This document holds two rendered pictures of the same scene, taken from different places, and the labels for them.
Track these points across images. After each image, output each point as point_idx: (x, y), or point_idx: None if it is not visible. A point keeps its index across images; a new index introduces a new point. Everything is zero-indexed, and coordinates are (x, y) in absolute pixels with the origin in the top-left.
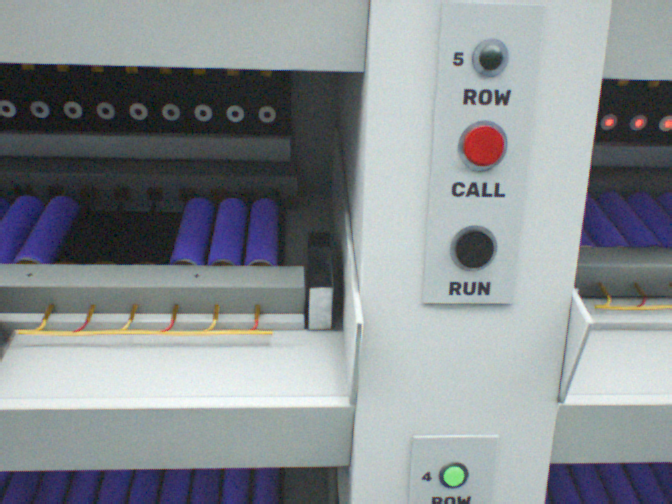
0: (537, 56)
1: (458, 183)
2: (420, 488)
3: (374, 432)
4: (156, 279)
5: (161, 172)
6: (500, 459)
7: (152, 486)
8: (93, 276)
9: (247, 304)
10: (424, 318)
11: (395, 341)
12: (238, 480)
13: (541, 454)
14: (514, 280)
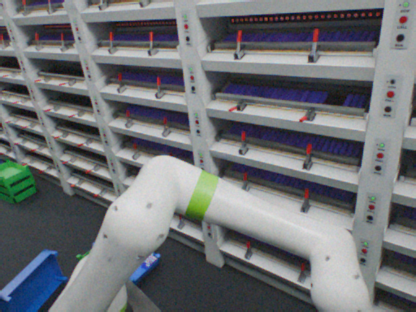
0: (400, 81)
1: (386, 99)
2: (375, 146)
3: (369, 136)
4: (339, 108)
5: (344, 88)
6: (391, 144)
7: (333, 146)
8: (329, 106)
9: (353, 114)
10: (379, 119)
11: (374, 122)
12: (350, 149)
13: (399, 145)
14: (395, 114)
